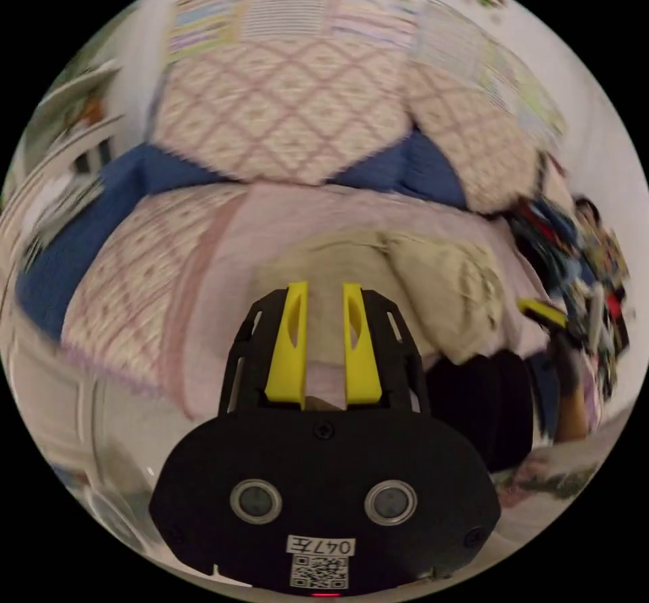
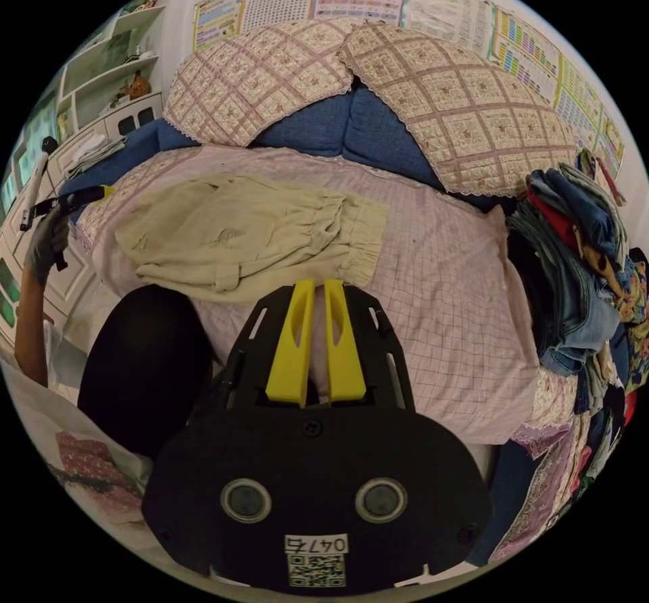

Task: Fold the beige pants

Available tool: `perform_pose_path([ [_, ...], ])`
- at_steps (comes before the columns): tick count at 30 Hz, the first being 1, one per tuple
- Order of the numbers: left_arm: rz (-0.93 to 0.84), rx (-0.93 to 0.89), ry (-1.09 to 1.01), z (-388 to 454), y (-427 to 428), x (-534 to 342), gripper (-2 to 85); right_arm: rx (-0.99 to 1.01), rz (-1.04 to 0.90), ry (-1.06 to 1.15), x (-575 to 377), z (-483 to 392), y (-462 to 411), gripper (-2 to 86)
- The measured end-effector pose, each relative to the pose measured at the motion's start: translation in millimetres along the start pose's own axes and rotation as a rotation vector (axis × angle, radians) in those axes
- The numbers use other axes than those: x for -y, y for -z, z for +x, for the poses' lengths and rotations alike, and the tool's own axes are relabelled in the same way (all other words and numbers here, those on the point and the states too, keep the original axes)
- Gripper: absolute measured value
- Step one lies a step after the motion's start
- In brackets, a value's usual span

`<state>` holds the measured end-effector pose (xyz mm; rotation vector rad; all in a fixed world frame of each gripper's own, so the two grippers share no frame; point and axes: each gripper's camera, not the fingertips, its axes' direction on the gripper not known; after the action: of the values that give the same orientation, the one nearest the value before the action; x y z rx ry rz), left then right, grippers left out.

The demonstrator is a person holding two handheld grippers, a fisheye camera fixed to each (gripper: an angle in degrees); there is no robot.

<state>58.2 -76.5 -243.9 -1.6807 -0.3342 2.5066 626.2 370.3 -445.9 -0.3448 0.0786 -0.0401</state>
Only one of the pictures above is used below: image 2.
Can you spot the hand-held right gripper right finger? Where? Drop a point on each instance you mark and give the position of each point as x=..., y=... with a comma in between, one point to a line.
x=344, y=359

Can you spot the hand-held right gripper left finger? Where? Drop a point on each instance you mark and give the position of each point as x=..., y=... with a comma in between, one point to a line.
x=290, y=354

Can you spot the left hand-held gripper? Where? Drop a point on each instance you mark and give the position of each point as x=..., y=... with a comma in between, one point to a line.
x=65, y=203

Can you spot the person's left forearm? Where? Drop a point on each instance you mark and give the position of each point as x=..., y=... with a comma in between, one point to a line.
x=29, y=329

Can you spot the beige pants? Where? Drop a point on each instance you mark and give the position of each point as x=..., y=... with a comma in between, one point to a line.
x=243, y=238

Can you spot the person's left hand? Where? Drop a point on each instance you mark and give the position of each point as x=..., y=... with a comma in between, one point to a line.
x=46, y=245

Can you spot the white shelf cupboard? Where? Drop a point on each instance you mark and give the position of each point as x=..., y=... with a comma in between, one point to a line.
x=96, y=91

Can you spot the bed with pink checked sheet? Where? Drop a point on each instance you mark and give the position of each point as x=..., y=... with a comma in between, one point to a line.
x=446, y=288

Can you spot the person's body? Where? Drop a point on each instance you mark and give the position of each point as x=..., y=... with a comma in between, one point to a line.
x=144, y=370

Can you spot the quilted floral pillow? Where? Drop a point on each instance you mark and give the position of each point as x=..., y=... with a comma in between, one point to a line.
x=258, y=75
x=471, y=106

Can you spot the pile of clothes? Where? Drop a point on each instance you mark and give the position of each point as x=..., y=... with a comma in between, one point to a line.
x=578, y=278

